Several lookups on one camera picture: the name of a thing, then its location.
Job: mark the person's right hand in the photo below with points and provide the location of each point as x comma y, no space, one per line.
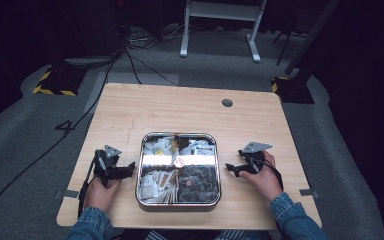
263,181

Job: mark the pile of dark packets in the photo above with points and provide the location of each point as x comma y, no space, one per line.
200,186

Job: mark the white metal stand frame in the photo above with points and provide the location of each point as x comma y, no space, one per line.
221,10

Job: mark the grey flat floor plate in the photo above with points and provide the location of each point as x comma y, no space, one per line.
90,61

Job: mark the black stand base yellow edge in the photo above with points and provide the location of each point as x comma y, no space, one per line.
293,91

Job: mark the pile of white packets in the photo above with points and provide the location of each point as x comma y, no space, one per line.
160,146

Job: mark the black yellow striped stand base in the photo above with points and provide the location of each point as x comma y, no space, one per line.
58,83

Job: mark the person's left hand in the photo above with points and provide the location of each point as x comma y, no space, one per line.
98,196

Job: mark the black slanted stand pole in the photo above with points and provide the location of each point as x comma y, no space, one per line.
310,36

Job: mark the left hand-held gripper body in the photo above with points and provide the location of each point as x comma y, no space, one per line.
105,168

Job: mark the pile of silver packets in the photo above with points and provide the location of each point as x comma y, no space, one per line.
200,148

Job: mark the square metal compartment tray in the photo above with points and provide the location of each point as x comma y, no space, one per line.
140,196

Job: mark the person's striped clothing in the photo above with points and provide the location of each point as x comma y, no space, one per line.
233,235

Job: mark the grey tape strip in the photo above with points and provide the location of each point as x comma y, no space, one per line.
68,193
308,192

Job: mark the pile of brown stick packets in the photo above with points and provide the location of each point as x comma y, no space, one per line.
160,186

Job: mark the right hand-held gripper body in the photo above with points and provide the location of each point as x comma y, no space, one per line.
253,161

